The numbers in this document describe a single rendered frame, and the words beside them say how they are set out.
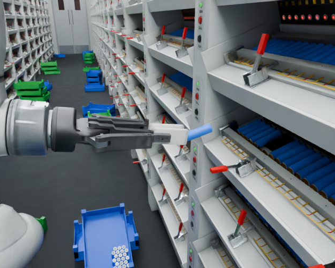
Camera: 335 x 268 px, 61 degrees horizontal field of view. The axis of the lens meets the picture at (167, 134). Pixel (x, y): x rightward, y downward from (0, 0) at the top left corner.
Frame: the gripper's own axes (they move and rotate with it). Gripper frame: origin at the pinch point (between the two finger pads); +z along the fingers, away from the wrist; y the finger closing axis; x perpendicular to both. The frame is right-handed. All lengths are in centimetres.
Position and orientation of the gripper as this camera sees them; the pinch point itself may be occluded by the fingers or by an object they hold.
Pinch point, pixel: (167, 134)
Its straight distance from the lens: 53.7
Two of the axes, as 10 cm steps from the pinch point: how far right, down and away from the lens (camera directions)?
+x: -1.5, 9.3, 3.3
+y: -2.8, -3.6, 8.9
